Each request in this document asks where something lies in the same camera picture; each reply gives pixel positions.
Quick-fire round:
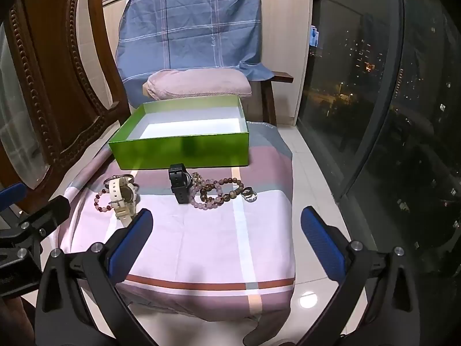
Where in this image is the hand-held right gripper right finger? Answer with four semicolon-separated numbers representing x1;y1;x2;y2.
300;206;422;346

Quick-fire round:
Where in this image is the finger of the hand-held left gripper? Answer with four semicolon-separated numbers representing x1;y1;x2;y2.
0;183;27;220
11;195;71;246

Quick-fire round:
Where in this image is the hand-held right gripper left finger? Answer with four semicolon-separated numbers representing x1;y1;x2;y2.
34;208;159;346

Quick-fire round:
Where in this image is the white wristwatch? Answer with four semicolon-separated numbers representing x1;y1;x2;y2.
108;174;141;220

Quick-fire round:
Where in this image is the red bead bracelet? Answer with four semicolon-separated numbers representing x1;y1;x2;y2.
95;187;116;213

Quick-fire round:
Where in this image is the silver bangle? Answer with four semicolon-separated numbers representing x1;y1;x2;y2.
104;174;135;188

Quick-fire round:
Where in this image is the pink bead bracelet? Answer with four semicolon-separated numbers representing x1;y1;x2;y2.
190;178;226;209

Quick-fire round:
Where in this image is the green cardboard box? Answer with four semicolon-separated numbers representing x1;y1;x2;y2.
108;95;250;171

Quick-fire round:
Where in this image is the pink plaid blanket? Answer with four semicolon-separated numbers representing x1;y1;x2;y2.
54;121;301;336

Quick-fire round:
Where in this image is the black wristwatch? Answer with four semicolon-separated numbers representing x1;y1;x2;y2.
169;163;193;204

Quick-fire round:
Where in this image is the carved wooden chair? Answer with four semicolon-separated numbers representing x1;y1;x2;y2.
0;0;132;206

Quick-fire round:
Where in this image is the dark wooden armchair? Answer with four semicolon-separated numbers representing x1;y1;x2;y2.
248;71;294;127

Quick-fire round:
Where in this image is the pink pillow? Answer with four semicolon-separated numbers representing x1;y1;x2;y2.
142;68;252;101

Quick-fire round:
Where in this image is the dark framed glass window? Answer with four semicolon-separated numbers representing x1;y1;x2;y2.
295;0;461;346

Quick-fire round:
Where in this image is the blue plaid cloth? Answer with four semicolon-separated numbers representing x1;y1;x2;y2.
116;0;276;107

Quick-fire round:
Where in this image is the brown bead bracelet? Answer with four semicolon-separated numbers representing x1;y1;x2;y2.
199;176;245;204

